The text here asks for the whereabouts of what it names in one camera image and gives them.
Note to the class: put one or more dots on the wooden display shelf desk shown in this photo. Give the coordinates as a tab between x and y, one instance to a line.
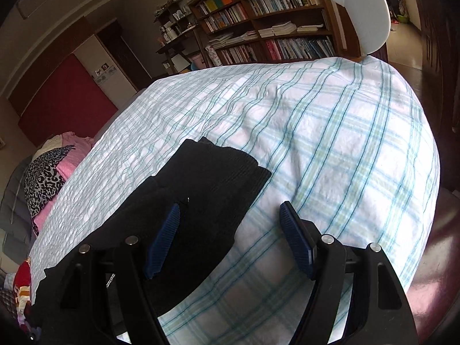
176	39

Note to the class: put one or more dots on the wooden overhead cabinet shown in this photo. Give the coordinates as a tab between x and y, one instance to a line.
46	57

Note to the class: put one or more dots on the pink dotted blanket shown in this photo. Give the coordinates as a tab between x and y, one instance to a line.
70	169

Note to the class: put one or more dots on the white curved panel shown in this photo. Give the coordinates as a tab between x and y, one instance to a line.
359	7

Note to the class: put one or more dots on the pink storage box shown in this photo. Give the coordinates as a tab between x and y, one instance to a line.
196	60

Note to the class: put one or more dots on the black pants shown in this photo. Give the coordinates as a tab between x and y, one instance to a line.
208	187

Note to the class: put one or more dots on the red patterned quilt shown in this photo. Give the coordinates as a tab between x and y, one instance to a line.
23	273

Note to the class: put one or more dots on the white wardrobe door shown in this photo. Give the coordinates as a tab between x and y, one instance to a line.
104	68

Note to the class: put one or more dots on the wooden bookshelf with books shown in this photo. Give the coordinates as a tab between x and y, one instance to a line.
287	18

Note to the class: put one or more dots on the glossy dark wooden door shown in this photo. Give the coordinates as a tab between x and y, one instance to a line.
438	61

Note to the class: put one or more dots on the red upright mattress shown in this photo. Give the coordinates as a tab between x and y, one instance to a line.
64	100

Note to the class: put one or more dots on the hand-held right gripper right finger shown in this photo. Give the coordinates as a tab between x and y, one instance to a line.
296	237

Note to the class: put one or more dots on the dark brown door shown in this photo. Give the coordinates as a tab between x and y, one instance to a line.
122	54

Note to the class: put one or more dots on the leopard print cloth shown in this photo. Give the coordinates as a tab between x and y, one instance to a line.
43	179

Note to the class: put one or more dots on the grey padded headboard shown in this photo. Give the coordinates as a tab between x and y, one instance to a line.
14	205

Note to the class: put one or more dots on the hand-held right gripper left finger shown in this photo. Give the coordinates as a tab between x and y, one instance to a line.
163	240

